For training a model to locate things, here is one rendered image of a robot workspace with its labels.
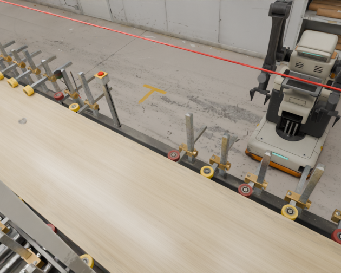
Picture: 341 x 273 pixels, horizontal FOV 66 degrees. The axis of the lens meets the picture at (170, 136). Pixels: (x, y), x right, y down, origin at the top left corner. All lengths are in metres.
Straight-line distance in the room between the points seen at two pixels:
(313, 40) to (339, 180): 1.48
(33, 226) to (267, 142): 2.22
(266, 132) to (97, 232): 1.87
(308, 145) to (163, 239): 1.77
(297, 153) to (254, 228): 1.31
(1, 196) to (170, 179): 1.06
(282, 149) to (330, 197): 0.60
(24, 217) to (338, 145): 2.98
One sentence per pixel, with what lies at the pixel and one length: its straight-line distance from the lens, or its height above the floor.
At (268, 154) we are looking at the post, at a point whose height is 1.11.
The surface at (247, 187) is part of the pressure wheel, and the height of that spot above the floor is 0.90.
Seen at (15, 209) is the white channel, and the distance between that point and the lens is 0.81.
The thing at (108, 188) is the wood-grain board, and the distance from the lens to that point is 1.67.
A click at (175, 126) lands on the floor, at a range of 3.17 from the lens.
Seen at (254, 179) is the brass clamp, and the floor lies 0.83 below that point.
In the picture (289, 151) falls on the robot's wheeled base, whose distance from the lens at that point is 2.66.
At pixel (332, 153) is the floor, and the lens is 3.18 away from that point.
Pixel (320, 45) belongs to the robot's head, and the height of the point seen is 1.34.
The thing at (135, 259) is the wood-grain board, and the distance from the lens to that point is 1.45.
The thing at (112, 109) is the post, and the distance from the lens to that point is 2.16.
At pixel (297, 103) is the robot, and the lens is 2.30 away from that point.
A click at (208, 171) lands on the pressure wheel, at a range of 1.64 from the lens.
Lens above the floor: 2.25
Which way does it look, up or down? 47 degrees down
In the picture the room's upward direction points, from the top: 8 degrees counter-clockwise
